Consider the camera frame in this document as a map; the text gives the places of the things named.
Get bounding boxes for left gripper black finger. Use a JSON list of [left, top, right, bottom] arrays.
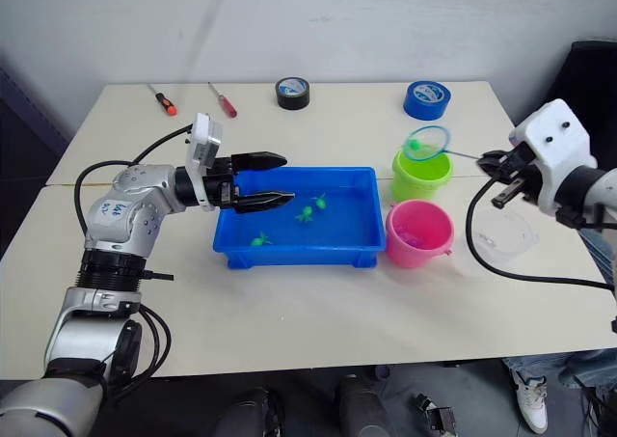
[[234, 191, 296, 216], [230, 150, 289, 174]]

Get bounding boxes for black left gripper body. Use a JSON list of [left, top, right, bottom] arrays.
[[201, 154, 241, 211]]

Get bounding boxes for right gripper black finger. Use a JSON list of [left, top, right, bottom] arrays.
[[475, 150, 513, 181], [490, 180, 531, 210]]

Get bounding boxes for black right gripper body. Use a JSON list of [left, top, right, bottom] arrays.
[[504, 144, 542, 203]]

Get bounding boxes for blue ring fishing net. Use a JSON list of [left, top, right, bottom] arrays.
[[401, 124, 486, 164]]

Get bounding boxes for clear plastic measuring cup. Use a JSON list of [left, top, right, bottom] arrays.
[[469, 209, 541, 267]]

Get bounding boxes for blue plastic tub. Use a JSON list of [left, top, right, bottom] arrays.
[[212, 166, 389, 270]]

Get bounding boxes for green plastic bucket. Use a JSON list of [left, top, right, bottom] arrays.
[[390, 148, 455, 205]]

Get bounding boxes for pink plastic bucket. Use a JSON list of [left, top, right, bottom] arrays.
[[384, 199, 456, 271]]

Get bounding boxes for black tape roll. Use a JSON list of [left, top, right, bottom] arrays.
[[274, 75, 310, 111]]

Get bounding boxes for blue tape roll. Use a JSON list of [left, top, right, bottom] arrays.
[[402, 79, 452, 122]]

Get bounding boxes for black chair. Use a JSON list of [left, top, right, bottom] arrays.
[[560, 40, 617, 121]]

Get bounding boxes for white sneaker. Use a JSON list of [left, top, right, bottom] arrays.
[[509, 368, 550, 434]]

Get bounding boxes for dark rounded shape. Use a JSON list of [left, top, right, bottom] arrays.
[[335, 375, 392, 437], [210, 386, 286, 437]]

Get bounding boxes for small black device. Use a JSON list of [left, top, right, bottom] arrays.
[[411, 392, 458, 434]]

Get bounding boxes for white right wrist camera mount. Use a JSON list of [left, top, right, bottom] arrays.
[[509, 98, 599, 216]]

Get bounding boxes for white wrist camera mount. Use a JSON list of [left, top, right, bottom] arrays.
[[184, 112, 225, 212], [509, 98, 599, 216]]

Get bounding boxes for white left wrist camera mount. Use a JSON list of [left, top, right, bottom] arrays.
[[184, 112, 225, 212]]

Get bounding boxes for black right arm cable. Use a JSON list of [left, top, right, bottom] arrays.
[[464, 178, 617, 292]]

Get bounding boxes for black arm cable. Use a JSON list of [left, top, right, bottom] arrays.
[[464, 178, 617, 292], [73, 124, 195, 226]]

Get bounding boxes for red handled screwdriver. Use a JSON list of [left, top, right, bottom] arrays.
[[206, 81, 239, 119]]

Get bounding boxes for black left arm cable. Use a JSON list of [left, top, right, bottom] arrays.
[[73, 124, 195, 226]]

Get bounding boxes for orange black handled screwdriver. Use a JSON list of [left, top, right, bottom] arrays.
[[146, 83, 179, 118]]

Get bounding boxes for black upper arm cables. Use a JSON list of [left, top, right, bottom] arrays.
[[101, 305, 174, 402]]

